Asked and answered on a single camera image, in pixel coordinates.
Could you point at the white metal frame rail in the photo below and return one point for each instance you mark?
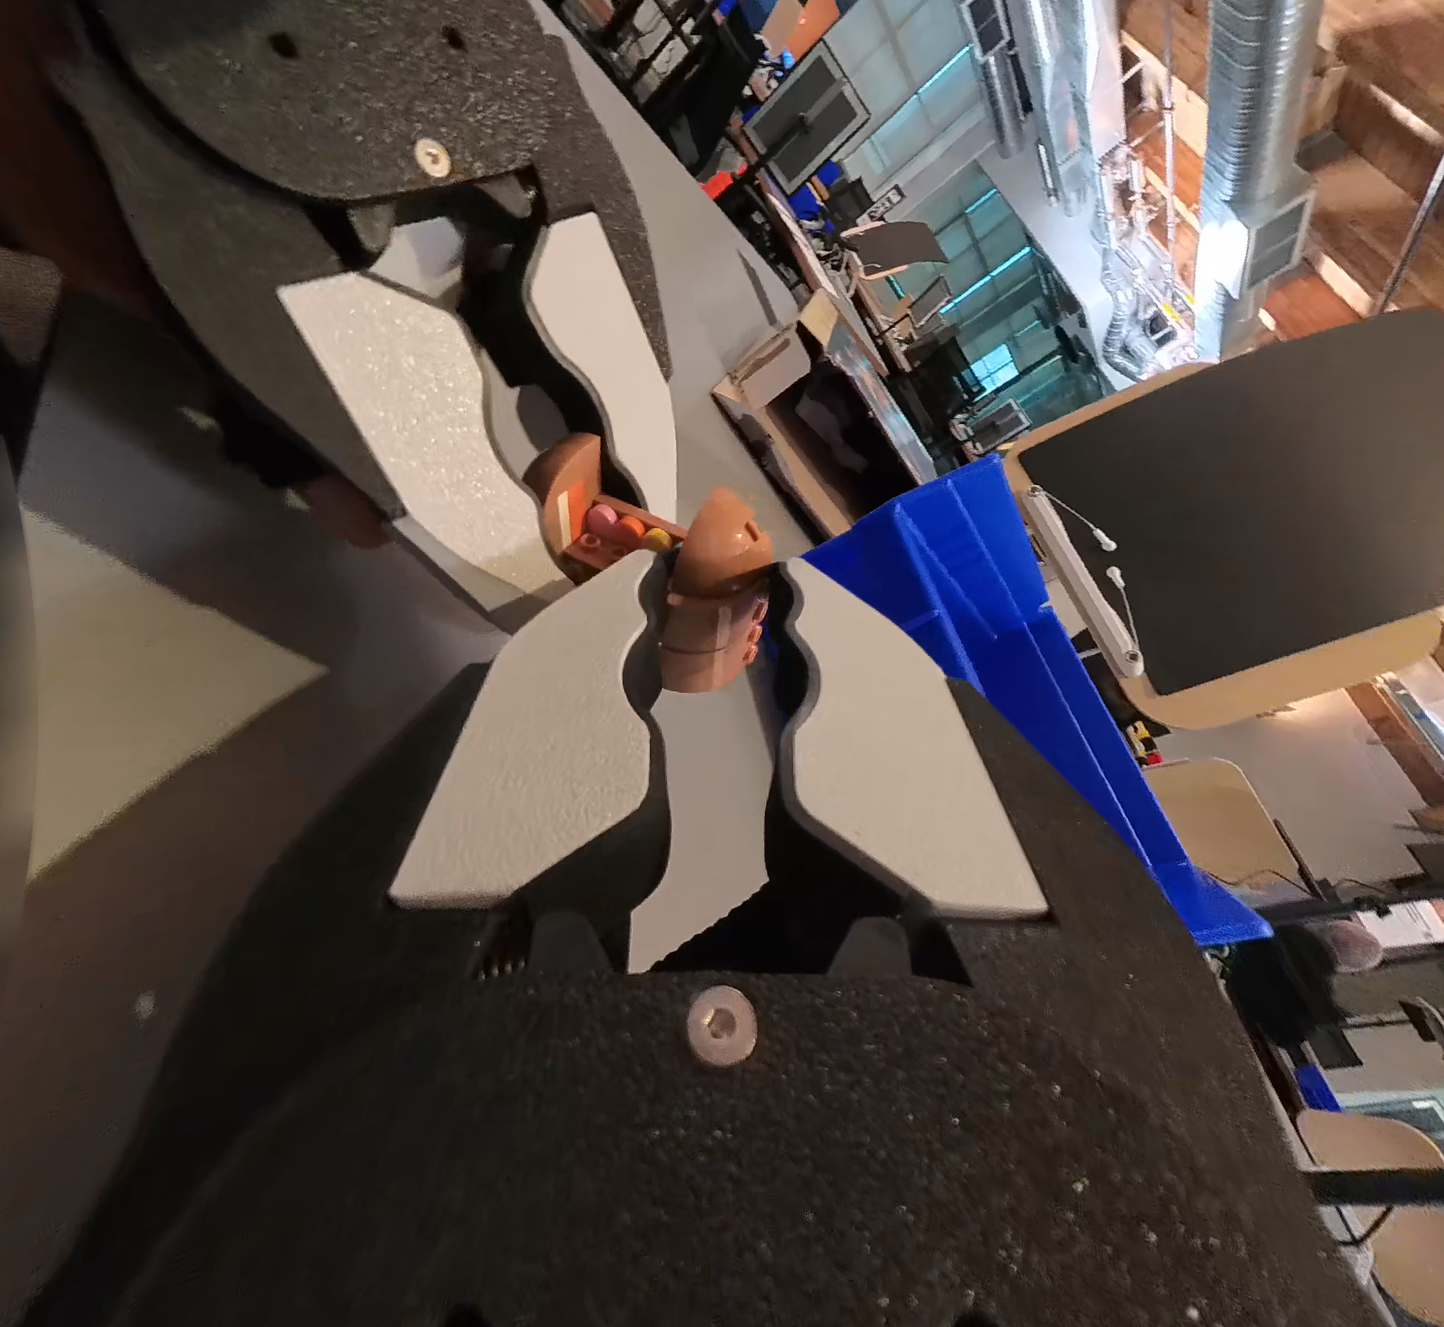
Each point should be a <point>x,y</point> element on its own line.
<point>1091,583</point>

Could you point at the black wood-edged divider panel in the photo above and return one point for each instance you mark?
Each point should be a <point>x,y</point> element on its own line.
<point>1241,493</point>

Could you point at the blue plastic bin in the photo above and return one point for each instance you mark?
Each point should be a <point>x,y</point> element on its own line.
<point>993,604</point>

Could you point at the silver ventilation duct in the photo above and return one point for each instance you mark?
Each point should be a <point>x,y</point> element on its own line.
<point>1262,111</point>

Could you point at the cardboard box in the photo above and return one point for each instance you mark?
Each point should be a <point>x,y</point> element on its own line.
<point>822,426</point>

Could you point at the black framed grey screen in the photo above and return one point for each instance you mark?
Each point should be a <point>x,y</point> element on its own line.
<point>807,113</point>

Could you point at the brown brick-built toy animal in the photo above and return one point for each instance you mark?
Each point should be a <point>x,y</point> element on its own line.
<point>713,569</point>

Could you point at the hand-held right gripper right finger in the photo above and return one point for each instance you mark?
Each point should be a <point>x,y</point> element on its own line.
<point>904,788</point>

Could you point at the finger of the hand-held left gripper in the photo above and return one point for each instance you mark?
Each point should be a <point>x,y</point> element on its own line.
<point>407,390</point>
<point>595,332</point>

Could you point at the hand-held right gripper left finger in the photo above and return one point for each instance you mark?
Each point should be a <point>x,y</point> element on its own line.
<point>541,774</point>

